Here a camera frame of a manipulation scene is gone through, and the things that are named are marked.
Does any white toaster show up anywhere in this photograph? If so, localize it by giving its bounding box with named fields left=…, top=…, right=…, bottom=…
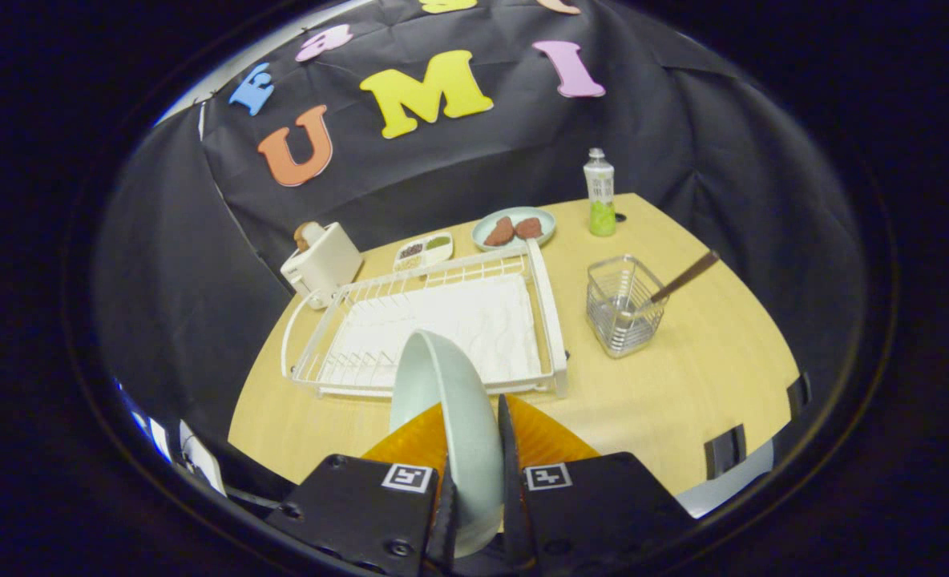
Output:
left=281, top=222, right=364, bottom=309

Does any white wire dish rack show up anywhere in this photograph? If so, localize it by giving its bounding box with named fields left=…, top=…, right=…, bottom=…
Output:
left=281, top=239, right=570, bottom=400

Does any black table edge bracket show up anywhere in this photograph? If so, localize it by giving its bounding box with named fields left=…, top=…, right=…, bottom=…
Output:
left=705, top=425, right=748, bottom=480
left=787, top=373, right=812, bottom=418

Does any pale green plate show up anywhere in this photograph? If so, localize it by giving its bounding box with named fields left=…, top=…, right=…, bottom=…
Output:
left=389, top=329, right=506, bottom=559

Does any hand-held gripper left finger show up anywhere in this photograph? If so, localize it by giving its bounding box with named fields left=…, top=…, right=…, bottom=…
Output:
left=265, top=401, right=458, bottom=577

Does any wooden handled spoon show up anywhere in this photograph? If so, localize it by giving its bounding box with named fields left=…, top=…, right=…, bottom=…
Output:
left=615, top=250, right=721, bottom=323

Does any clear bottle with green drink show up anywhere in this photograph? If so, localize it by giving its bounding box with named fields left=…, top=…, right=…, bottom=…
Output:
left=584, top=147, right=617, bottom=237

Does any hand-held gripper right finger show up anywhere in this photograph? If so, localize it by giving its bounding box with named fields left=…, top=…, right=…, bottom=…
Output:
left=496, top=393, right=698, bottom=575

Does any white drip tray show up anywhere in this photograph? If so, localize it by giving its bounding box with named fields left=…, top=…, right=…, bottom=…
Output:
left=320, top=274, right=541, bottom=395

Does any small plate with food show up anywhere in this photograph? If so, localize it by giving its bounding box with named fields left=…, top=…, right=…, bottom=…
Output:
left=471, top=207, right=557, bottom=252

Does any white divided condiment dish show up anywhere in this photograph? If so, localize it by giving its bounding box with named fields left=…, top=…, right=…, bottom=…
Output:
left=394, top=232, right=454, bottom=273

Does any metal wire basket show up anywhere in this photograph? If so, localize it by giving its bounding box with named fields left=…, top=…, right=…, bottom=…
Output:
left=586, top=255, right=668, bottom=358

